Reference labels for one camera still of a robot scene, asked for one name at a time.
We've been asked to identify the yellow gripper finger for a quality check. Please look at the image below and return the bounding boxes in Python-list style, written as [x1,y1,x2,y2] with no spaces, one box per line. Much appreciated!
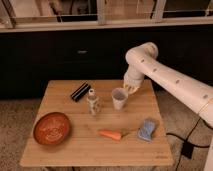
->
[123,82,129,89]
[128,86,140,95]

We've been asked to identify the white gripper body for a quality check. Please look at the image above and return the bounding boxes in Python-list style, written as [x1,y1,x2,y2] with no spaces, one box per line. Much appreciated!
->
[124,65,144,87]

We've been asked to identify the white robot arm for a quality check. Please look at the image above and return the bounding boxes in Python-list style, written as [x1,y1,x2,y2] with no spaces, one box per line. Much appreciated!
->
[123,42,213,128]

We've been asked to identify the small clear glass bottle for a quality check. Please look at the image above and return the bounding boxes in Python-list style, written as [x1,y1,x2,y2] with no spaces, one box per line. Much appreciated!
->
[87,89,100,116]

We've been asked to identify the white paper cup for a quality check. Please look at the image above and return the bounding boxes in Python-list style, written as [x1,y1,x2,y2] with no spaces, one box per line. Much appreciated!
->
[111,88,128,110]

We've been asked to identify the black rectangular box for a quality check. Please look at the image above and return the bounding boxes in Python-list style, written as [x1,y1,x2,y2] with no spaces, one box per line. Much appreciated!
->
[70,83,91,102]

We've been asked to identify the wooden table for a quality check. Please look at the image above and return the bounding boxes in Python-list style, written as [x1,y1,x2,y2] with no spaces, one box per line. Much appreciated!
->
[20,80,173,167]

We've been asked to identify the blue sponge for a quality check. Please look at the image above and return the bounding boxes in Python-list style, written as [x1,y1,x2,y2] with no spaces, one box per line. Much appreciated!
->
[137,119,156,141]

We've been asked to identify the orange carrot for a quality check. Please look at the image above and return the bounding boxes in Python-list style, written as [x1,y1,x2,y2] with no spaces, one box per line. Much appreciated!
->
[98,129,126,141]

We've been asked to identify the black power adapter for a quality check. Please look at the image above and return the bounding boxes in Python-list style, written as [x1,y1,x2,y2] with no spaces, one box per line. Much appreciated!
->
[181,141,194,159]

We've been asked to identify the orange ceramic bowl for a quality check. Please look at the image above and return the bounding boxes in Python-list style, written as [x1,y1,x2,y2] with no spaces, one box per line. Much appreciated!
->
[33,112,71,145]

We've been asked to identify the dark cabinet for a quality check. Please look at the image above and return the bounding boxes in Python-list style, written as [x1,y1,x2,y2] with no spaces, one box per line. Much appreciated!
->
[0,25,213,99]

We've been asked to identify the black power cable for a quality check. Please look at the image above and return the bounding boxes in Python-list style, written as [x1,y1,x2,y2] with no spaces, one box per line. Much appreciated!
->
[165,117,213,171]

